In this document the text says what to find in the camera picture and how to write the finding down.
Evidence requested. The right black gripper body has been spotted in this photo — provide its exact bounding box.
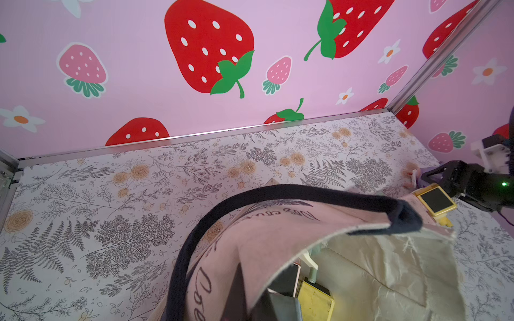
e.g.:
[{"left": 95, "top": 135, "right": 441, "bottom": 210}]
[{"left": 420, "top": 134, "right": 514, "bottom": 213}]

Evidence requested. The yellow pencil sharpener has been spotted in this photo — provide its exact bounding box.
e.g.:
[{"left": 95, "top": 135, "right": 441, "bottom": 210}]
[
  {"left": 414, "top": 183, "right": 457, "bottom": 228},
  {"left": 297, "top": 279, "right": 335, "bottom": 321}
]

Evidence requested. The cream canvas tote bag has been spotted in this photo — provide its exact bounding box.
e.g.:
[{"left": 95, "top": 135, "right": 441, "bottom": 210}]
[{"left": 151, "top": 182, "right": 466, "bottom": 320}]

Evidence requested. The dark grey pencil sharpener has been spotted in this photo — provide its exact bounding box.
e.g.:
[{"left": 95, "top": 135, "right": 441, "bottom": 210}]
[{"left": 250, "top": 290, "right": 303, "bottom": 321}]

